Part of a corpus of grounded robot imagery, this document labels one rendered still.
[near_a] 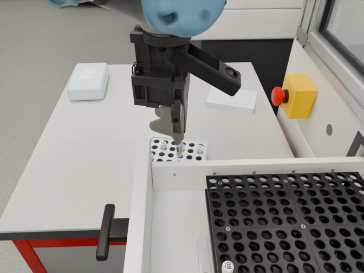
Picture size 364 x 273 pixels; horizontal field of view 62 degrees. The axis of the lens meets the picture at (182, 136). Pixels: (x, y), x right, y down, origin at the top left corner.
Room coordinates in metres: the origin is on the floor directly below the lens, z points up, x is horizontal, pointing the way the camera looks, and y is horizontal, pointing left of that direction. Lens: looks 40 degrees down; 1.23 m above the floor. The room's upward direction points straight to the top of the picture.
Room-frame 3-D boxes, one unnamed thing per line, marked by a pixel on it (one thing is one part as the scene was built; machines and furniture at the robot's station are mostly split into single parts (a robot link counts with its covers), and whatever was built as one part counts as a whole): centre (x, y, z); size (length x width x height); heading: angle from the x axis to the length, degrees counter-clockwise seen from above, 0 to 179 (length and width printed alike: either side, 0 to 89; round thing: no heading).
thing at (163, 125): (0.42, 0.03, 0.90); 0.06 x 0.03 x 0.09; 81
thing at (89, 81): (0.78, 0.27, 0.78); 0.15 x 0.10 x 0.04; 4
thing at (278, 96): (0.55, -0.21, 0.88); 0.04 x 0.03 x 0.04; 2
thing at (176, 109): (0.41, 0.01, 0.94); 0.05 x 0.02 x 0.09; 171
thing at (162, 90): (0.44, 0.03, 1.00); 0.09 x 0.08 x 0.12; 81
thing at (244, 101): (0.70, -0.14, 0.77); 0.13 x 0.09 x 0.02; 75
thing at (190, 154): (0.46, 0.01, 0.78); 0.12 x 0.08 x 0.04; 81
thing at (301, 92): (0.55, -0.24, 0.88); 0.07 x 0.05 x 0.07; 2
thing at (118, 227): (0.21, 0.08, 0.91); 0.07 x 0.04 x 0.01; 2
